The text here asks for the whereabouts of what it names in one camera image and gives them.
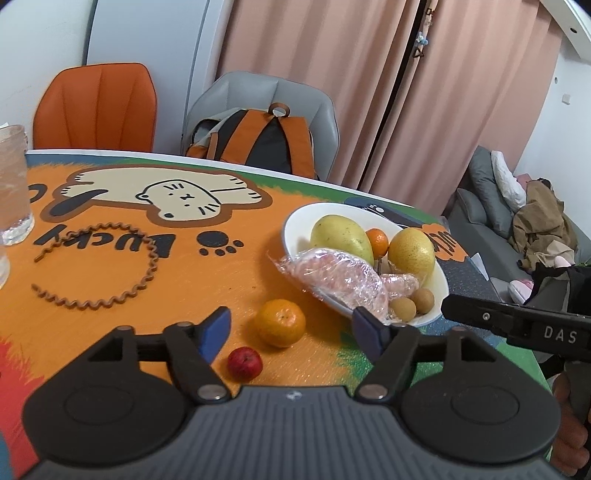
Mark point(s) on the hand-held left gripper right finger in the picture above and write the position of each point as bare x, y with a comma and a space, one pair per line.
368, 328

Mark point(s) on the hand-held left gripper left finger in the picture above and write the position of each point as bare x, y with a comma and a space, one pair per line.
216, 325

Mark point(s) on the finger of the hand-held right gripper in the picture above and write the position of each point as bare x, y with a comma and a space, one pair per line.
475, 314

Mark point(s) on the small brown longan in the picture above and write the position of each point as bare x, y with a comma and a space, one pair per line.
402, 309
424, 300

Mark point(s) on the large red crabapple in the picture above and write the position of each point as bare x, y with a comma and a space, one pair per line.
244, 364

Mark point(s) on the small plastic-wrapped pink fruit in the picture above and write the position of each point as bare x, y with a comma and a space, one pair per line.
399, 282

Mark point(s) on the large plastic-wrapped pink fruit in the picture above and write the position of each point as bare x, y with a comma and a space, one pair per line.
341, 277

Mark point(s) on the large orange tangerine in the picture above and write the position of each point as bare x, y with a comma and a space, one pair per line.
280, 323

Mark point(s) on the round yellow citrus fruit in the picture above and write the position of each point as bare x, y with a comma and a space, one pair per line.
412, 254

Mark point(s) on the large yellow-green mango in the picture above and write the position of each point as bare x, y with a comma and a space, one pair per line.
337, 235

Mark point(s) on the white round plate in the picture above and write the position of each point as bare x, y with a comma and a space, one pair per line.
300, 230

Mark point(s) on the person's right hand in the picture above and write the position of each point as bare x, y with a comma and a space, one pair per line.
572, 443

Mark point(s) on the pink slippers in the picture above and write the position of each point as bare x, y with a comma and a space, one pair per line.
519, 288

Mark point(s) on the grey sofa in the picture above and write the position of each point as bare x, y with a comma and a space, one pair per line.
480, 235

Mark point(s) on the brown wavy headband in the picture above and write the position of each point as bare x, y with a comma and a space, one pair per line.
150, 272

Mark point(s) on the small orange tangerine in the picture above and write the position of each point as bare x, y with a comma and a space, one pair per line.
379, 242

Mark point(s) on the orange cartoon table mat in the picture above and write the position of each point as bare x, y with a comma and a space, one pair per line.
115, 332

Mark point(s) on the small grey pillow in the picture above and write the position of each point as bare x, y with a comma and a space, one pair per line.
471, 207

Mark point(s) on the brown crumpled clothes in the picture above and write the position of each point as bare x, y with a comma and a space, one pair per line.
542, 226

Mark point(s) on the large grey pillow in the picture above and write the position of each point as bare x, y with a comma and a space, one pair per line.
487, 184

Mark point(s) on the pink cloth item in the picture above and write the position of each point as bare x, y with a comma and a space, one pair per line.
524, 180

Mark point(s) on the orange and black backpack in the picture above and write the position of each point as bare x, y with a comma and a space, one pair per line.
268, 138

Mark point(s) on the clear glass cup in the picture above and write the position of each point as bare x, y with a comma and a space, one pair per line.
14, 184
3, 270

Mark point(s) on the pink curtain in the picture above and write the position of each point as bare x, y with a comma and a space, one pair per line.
369, 92

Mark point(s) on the grey chair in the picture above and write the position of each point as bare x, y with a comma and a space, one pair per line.
258, 87

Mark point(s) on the orange chair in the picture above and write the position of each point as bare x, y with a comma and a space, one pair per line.
97, 106

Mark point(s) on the hanging curtain ornament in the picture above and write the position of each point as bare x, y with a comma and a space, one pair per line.
422, 39

